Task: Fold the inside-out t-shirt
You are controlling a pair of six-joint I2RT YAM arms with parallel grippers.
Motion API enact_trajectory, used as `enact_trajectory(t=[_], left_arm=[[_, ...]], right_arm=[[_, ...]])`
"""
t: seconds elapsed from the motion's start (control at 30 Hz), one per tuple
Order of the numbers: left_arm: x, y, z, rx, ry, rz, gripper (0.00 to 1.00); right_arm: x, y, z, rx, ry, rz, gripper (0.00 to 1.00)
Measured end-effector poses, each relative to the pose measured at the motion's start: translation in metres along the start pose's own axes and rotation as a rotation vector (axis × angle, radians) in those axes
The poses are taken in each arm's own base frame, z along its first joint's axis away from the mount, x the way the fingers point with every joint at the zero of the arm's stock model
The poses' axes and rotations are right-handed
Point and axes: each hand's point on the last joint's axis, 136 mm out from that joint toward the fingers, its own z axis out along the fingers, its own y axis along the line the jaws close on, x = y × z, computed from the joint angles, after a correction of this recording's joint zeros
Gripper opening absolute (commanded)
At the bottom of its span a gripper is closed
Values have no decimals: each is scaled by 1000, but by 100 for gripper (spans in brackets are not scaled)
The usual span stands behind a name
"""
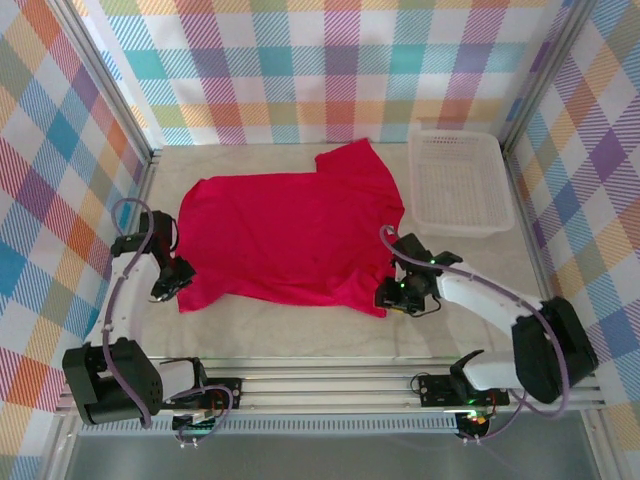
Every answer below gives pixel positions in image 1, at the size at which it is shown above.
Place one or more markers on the aluminium frame post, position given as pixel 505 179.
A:
pixel 107 85
pixel 545 70

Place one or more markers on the aluminium mounting rail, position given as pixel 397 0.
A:
pixel 325 392

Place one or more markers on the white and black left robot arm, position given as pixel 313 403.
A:
pixel 120 385

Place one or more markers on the controller board green connector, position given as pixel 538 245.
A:
pixel 197 422

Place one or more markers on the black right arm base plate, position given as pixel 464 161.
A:
pixel 435 392

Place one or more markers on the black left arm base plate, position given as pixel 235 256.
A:
pixel 230 395

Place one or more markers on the red t-shirt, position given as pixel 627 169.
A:
pixel 290 230

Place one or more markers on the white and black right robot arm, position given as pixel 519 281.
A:
pixel 550 350

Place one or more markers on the white plastic basket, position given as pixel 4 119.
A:
pixel 460 185

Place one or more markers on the controller board orange connector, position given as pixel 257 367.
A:
pixel 475 422

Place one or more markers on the aluminium side rail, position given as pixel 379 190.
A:
pixel 140 200
pixel 542 250

